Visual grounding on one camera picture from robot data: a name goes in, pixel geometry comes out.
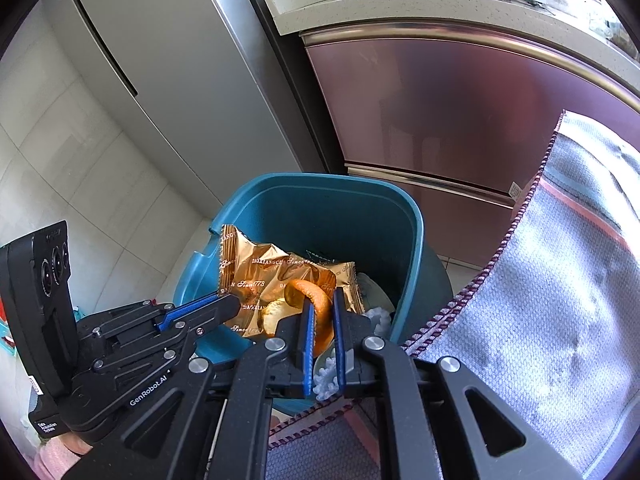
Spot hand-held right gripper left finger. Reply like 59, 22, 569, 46
65, 304, 316, 480

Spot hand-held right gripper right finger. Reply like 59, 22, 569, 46
332, 287, 583, 480

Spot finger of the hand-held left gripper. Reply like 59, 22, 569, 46
170, 296, 241, 356
155, 294, 223, 333

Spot curled orange peel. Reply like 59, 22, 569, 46
289, 280, 333, 356

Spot dotted paper cup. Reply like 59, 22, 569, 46
356, 272, 397, 316

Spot teal trash bin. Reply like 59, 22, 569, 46
172, 172, 453, 416

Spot blue checked cloth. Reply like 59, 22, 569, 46
265, 110, 640, 480

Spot purple base cabinets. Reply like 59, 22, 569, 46
300, 30, 640, 266

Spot silver refrigerator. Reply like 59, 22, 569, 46
47, 0, 328, 221

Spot white kitchen countertop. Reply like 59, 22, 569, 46
264, 0, 640, 111

